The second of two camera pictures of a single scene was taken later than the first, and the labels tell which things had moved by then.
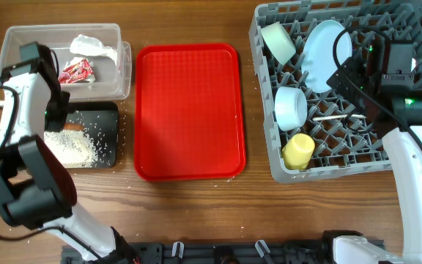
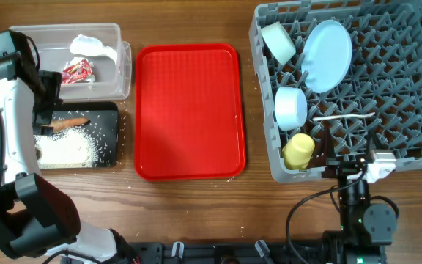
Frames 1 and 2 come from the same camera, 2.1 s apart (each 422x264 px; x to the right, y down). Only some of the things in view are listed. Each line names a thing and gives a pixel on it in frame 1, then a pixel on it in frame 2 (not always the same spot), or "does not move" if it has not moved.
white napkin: x=83 y=45 does not move
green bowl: x=279 y=41 does not move
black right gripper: x=345 y=86 -> x=339 y=169
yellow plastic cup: x=297 y=152 does not move
